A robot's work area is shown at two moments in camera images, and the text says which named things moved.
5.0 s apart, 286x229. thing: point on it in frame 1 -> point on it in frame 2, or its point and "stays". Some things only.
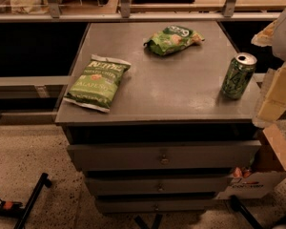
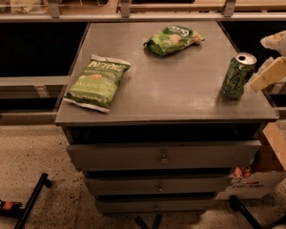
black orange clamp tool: x=11 y=210 stays
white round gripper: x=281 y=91 -> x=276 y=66
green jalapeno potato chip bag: x=96 y=82 stays
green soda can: x=238 y=75 stays
